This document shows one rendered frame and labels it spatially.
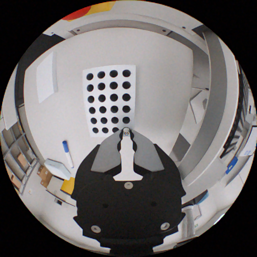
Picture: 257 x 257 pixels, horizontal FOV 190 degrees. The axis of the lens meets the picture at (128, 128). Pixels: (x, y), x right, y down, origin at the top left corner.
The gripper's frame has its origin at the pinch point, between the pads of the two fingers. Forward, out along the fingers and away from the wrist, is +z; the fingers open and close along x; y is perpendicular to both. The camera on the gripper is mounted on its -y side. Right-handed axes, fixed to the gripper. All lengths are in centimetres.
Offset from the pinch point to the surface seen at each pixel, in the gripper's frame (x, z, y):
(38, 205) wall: -387, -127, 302
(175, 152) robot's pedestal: 42, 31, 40
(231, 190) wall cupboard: 355, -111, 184
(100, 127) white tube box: -4.6, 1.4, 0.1
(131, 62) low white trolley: 0.9, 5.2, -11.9
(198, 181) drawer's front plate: 16.4, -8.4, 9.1
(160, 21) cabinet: 6.9, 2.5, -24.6
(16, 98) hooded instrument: -56, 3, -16
